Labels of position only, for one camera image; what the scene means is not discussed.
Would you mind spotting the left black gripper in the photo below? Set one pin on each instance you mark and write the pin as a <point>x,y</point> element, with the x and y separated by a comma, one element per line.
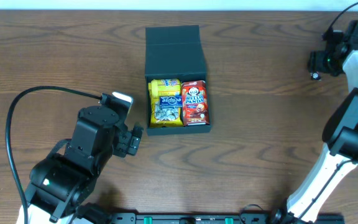
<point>129,140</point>

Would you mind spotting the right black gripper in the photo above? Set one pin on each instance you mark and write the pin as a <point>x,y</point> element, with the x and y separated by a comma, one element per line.
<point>316,66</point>

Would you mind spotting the small dark chocolate bar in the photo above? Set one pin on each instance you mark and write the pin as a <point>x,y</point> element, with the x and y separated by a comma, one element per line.
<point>315,76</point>

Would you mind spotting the yellow Hacks candy bag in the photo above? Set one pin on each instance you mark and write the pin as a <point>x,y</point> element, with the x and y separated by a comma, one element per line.
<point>164,117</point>

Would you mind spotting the blue Eclipse mints packet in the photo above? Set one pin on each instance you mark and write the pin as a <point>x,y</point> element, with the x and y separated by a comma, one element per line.
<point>170,101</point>

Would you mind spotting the red Hello Panda box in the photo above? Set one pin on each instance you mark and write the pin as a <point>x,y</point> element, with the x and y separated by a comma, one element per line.
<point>195,103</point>

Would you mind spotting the black gift box with lid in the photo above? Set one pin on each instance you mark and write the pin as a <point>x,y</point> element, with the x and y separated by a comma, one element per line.
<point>175,52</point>

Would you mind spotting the yellow Mentos candy tub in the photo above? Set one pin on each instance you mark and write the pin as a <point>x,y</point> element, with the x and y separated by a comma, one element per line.
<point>164,87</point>

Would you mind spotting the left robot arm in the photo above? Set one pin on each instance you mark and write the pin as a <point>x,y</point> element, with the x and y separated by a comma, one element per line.
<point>68,175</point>

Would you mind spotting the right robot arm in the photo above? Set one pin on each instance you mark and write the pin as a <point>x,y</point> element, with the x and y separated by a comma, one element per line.
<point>339,156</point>

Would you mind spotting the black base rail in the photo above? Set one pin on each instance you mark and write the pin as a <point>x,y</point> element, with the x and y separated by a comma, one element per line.
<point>132,218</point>

